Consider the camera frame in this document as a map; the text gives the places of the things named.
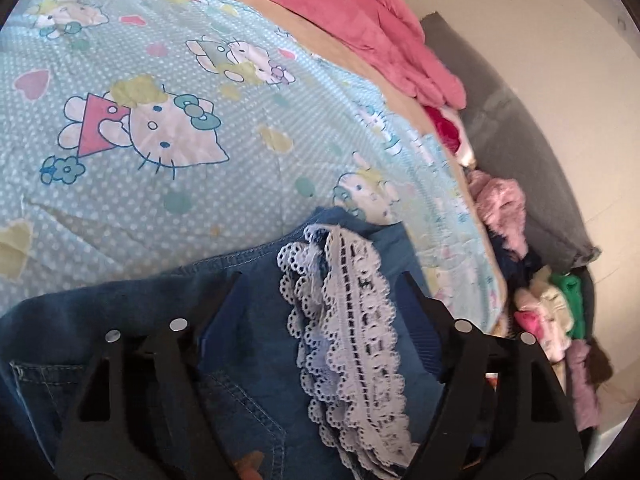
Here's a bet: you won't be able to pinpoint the grey pillow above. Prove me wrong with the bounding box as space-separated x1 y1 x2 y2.
421 13 601 272

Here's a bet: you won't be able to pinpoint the light blue cartoon bedsheet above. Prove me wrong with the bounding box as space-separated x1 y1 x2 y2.
1 0 502 330

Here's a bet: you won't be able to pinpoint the pink duvet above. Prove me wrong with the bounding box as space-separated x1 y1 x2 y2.
270 0 466 110

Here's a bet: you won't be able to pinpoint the pile of clothes beside bed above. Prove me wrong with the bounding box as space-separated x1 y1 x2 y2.
424 104 614 434

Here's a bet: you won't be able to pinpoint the blue denim lace-trimmed pants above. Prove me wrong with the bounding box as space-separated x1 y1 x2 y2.
1 208 442 479

